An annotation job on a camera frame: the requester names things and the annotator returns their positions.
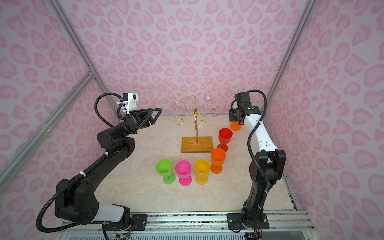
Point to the red wine glass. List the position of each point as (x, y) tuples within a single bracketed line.
[(225, 136)]

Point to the yellow wine glass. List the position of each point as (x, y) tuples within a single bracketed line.
[(202, 169)]

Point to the aluminium frame profile right corner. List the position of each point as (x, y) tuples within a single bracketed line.
[(293, 43)]

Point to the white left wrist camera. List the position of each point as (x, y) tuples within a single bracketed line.
[(128, 102)]

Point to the wooden rack base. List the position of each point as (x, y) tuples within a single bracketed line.
[(197, 145)]

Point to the orange wine glass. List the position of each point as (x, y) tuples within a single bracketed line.
[(218, 157), (235, 126)]

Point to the pink wine glass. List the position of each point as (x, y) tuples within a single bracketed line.
[(183, 170)]

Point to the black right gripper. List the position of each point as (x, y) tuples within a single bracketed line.
[(231, 115)]

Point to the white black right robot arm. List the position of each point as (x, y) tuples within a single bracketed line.
[(266, 167)]

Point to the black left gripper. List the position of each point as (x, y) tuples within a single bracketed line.
[(130, 124)]

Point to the aluminium frame profile corner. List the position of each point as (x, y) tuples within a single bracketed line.
[(293, 43), (87, 60)]

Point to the aluminium frame profile left corner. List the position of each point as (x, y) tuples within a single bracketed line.
[(87, 60)]

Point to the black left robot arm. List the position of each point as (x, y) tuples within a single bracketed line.
[(76, 200)]

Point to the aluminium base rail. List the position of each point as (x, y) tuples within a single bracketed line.
[(275, 225)]

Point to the gold wire wine glass rack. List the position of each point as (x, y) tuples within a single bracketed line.
[(196, 112)]

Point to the orange back wine glass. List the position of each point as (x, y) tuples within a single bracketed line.
[(235, 126)]

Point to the green wine glass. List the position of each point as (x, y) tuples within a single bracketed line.
[(165, 169)]

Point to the aluminium diagonal frame bar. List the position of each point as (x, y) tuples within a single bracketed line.
[(20, 159)]

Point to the orange front wine glass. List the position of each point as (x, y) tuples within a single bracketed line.
[(218, 157)]

